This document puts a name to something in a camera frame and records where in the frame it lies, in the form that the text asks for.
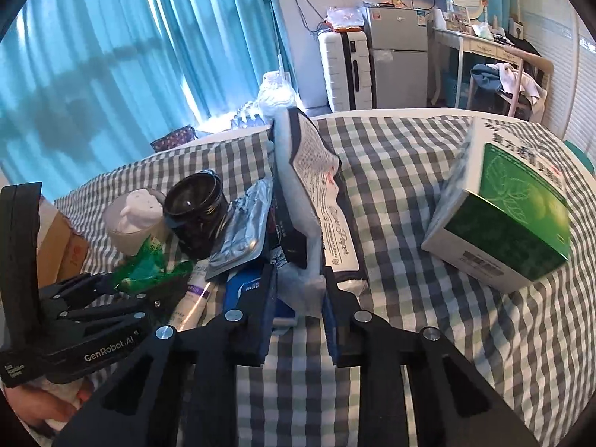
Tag patterned dark bag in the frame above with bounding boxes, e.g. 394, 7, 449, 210
149, 124, 197, 153

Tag brown cardboard box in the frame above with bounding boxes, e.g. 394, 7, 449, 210
36, 194, 90, 289

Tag checkered cloth covered desktop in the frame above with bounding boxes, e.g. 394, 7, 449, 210
53, 107, 596, 447

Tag wall cable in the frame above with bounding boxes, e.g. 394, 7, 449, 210
290, 0, 323, 34

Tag person's left hand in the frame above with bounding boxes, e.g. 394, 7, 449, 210
7, 375, 95, 437

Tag white cream tube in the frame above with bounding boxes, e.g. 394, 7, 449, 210
167, 261, 216, 332

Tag white plush toy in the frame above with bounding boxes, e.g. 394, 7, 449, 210
102, 188, 171, 257

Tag white plastic bag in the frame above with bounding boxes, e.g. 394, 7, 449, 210
257, 70, 299, 118

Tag blue face mask pack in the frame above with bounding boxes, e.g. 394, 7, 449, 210
222, 264, 299, 330

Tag white dresser table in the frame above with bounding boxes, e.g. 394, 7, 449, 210
429, 25, 519, 109

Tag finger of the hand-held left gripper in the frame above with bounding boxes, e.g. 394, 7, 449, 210
63, 288, 189, 332
39, 271, 127, 310

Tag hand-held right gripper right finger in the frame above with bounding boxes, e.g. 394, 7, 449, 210
323, 278, 541, 447

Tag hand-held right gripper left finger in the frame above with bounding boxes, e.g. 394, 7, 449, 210
53, 264, 279, 447

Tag pack of water bottles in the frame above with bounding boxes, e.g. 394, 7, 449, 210
229, 101, 274, 132

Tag white suitcase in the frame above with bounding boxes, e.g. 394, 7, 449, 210
317, 28, 376, 112

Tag black cup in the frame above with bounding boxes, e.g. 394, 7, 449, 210
162, 171, 230, 260

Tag green and white box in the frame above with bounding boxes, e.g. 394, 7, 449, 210
420, 116, 574, 295

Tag green snack packet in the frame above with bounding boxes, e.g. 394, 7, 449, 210
111, 237, 195, 290

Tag wooden chair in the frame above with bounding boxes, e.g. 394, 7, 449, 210
467, 45, 556, 120

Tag grey fridge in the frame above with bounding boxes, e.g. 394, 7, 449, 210
364, 6, 430, 110

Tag silver blister pack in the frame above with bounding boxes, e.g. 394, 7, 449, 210
204, 178, 275, 283

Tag clothes on chair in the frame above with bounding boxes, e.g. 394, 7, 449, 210
469, 61, 549, 109

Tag blue curtain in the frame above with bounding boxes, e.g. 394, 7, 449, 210
0, 0, 303, 196

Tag dark blue tissue pack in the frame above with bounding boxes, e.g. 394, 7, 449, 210
271, 107, 372, 299

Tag pile of packets on suitcase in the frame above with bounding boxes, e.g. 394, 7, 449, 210
323, 4, 367, 34

